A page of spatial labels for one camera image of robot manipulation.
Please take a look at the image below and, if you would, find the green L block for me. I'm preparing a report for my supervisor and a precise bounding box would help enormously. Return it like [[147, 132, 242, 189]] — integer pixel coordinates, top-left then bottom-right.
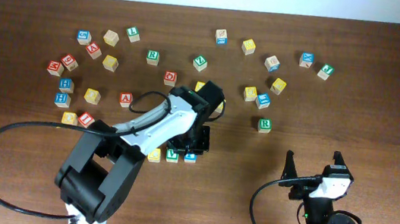
[[127, 27, 140, 43]]

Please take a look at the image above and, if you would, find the red O block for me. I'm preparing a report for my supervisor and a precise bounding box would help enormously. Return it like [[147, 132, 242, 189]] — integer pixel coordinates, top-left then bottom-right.
[[163, 71, 177, 87]]

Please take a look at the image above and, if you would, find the blue H block lower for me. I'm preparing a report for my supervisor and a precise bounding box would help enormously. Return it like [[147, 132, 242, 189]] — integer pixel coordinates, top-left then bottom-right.
[[54, 93, 71, 108]]

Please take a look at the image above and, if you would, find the yellow block centre right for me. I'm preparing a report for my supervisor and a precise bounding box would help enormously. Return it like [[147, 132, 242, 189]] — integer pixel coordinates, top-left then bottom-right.
[[215, 100, 225, 113]]

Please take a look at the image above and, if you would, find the green V block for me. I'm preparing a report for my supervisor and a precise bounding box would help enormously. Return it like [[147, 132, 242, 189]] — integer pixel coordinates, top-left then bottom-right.
[[165, 149, 179, 163]]

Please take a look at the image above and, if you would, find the yellow block near A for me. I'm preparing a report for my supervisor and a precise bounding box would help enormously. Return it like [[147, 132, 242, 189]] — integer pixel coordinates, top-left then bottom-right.
[[102, 55, 119, 72]]

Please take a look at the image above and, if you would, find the green J block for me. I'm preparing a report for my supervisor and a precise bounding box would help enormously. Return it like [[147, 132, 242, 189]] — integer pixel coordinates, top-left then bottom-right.
[[317, 64, 335, 80]]

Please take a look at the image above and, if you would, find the yellow block bottom left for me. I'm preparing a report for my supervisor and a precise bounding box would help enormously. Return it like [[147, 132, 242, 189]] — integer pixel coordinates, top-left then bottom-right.
[[61, 112, 78, 126]]

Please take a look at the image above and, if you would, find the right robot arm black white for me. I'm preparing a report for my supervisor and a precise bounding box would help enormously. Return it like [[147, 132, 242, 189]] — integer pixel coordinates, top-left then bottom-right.
[[280, 150, 362, 224]]

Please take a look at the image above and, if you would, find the yellow C block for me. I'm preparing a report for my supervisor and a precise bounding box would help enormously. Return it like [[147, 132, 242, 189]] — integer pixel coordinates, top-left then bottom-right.
[[147, 148, 162, 162]]

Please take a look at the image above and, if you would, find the red A block upper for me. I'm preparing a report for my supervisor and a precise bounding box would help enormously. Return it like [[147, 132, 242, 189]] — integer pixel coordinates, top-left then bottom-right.
[[86, 42, 102, 59]]

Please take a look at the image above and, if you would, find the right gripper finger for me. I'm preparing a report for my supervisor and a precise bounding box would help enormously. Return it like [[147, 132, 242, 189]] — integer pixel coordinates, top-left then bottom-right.
[[281, 150, 298, 180], [331, 151, 347, 169]]

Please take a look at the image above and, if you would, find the red M block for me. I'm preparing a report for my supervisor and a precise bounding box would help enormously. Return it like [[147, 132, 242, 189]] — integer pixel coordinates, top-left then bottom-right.
[[46, 60, 64, 77]]

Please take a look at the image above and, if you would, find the green Z block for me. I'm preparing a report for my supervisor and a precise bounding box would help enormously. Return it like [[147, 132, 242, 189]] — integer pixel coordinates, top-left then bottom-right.
[[193, 55, 208, 71]]

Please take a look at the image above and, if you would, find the blue block right centre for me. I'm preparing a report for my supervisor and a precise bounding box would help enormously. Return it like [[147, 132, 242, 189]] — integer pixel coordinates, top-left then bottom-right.
[[256, 93, 271, 109]]

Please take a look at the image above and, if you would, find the green r block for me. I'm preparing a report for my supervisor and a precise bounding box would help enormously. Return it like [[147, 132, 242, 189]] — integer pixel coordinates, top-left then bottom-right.
[[146, 50, 160, 66], [257, 118, 272, 133]]

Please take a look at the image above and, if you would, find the green R block upper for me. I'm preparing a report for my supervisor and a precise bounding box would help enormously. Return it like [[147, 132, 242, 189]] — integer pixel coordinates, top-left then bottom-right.
[[146, 50, 160, 66]]

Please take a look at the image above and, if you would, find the red I block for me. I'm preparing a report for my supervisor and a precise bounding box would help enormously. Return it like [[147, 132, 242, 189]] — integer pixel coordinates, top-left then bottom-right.
[[77, 112, 95, 128]]

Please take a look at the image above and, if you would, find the blue X block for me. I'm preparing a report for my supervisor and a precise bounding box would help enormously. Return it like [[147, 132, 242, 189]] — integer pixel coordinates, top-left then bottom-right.
[[299, 52, 315, 68]]

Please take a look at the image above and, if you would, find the red 6 block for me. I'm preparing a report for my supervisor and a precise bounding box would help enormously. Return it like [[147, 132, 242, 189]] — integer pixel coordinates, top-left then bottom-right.
[[61, 54, 78, 71]]

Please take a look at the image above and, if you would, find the wood block blue side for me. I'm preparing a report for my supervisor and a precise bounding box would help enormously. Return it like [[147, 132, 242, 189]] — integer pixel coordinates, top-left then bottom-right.
[[215, 29, 228, 45]]

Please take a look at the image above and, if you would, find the yellow block top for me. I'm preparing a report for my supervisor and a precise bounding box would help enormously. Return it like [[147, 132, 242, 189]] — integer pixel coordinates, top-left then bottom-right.
[[241, 39, 256, 55]]

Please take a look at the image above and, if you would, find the yellow block beside blue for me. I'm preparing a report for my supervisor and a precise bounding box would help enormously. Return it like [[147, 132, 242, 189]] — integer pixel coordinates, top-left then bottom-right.
[[244, 86, 257, 102]]

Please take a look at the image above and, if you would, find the blue block top left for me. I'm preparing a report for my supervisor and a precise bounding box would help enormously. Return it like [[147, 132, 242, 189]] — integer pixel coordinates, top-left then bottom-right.
[[76, 30, 92, 46]]

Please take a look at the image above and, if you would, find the blue h block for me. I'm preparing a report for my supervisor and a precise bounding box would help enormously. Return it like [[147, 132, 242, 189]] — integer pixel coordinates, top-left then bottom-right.
[[58, 77, 74, 93], [54, 93, 71, 108]]

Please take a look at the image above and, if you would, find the red a block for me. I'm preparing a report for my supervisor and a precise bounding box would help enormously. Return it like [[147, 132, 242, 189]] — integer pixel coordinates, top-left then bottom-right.
[[119, 92, 133, 108], [86, 42, 102, 59]]

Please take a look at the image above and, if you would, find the red A block lower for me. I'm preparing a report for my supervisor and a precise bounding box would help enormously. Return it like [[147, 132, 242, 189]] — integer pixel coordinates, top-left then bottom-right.
[[119, 92, 133, 108]]

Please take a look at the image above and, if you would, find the wood block orange picture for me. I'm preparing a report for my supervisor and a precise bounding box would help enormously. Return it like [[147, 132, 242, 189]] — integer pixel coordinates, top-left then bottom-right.
[[264, 55, 280, 72]]

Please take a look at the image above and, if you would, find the blue P block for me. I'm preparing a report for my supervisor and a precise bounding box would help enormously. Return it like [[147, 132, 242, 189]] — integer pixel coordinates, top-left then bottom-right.
[[184, 153, 197, 163]]

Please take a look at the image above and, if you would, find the plain wood yellow block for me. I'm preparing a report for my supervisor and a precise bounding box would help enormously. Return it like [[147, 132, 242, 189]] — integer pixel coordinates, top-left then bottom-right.
[[103, 30, 120, 47]]

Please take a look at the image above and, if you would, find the blue H block upper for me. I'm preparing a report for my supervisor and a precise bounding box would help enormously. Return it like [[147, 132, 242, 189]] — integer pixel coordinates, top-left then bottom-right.
[[58, 77, 74, 93]]

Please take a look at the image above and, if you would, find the green R block lower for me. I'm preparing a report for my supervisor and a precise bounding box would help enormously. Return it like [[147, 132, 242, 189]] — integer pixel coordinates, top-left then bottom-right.
[[257, 118, 272, 133]]

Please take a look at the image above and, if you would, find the yellow block left middle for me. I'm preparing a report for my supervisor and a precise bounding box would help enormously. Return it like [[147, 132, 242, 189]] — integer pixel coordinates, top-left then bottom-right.
[[83, 88, 101, 105]]

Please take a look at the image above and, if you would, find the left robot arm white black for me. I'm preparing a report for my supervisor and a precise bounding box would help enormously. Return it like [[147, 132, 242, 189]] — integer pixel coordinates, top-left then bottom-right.
[[55, 81, 225, 224]]

